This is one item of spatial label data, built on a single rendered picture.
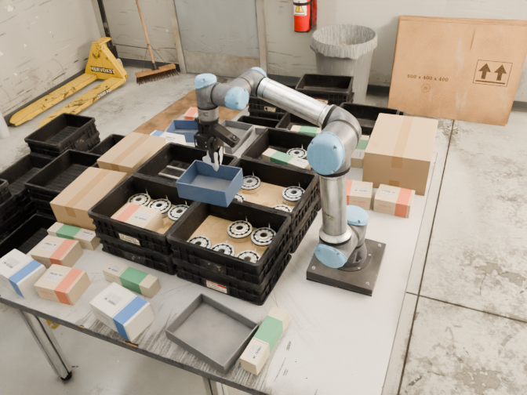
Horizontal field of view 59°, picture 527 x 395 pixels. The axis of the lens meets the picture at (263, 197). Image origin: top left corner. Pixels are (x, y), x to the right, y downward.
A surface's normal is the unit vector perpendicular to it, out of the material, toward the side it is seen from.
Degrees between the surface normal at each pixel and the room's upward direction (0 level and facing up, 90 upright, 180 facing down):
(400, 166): 90
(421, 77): 76
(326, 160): 84
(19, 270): 0
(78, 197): 0
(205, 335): 0
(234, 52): 90
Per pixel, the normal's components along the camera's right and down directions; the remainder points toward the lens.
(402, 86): -0.37, 0.37
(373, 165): -0.36, 0.59
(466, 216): -0.06, -0.79
